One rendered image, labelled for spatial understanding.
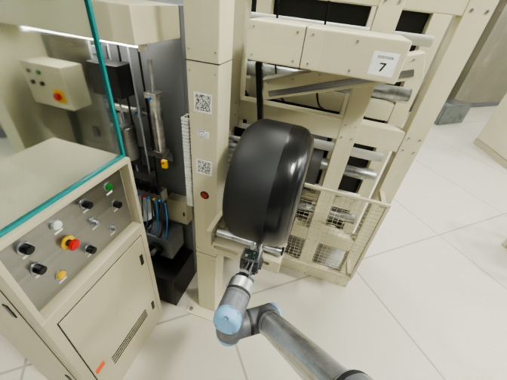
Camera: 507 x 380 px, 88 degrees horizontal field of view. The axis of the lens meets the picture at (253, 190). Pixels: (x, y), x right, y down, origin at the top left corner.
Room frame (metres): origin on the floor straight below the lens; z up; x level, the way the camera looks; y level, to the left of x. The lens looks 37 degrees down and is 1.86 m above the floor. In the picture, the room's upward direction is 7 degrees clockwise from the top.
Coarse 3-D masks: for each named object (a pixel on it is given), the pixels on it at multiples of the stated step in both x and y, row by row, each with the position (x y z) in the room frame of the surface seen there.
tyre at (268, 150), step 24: (264, 120) 1.05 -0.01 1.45; (240, 144) 0.91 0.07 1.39; (264, 144) 0.89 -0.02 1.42; (288, 144) 0.89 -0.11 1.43; (312, 144) 0.98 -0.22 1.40; (240, 168) 0.81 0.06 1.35; (264, 168) 0.81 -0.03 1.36; (288, 168) 0.80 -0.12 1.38; (240, 192) 0.76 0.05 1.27; (264, 192) 0.75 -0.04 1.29; (288, 192) 0.75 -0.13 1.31; (240, 216) 0.74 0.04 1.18; (264, 216) 0.72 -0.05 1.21; (288, 216) 0.73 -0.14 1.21; (264, 240) 0.73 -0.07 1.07
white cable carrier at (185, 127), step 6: (186, 114) 1.06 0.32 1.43; (186, 120) 1.02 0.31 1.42; (186, 126) 1.02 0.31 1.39; (186, 132) 1.02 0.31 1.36; (186, 138) 1.02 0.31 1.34; (186, 144) 1.02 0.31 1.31; (186, 150) 1.02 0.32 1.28; (186, 156) 1.02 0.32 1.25; (186, 162) 1.02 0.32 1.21; (186, 168) 1.02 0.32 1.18; (186, 174) 1.02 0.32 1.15; (186, 180) 1.02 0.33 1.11; (186, 186) 1.02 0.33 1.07; (192, 186) 1.03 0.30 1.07; (186, 192) 1.02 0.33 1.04; (192, 192) 1.02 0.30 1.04; (192, 198) 1.02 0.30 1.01; (192, 204) 1.02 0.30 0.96
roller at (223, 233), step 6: (222, 228) 0.91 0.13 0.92; (216, 234) 0.90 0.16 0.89; (222, 234) 0.88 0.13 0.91; (228, 234) 0.88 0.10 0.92; (234, 240) 0.87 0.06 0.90; (240, 240) 0.86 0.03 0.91; (246, 240) 0.86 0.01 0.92; (264, 246) 0.84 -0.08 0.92; (270, 252) 0.83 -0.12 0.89; (276, 252) 0.82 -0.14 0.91; (282, 252) 0.82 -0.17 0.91
